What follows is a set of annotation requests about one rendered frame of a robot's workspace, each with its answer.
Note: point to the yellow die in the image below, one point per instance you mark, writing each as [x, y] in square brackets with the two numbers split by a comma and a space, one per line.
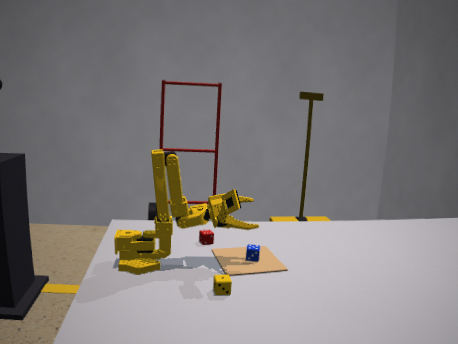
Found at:
[222, 285]

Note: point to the red die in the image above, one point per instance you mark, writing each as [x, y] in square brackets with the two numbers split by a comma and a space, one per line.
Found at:
[206, 237]

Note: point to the tan mat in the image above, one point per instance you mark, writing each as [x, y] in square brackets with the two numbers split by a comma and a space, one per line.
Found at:
[233, 261]

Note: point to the blue die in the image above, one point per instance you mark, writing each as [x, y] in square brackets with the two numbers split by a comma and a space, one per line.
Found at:
[252, 253]

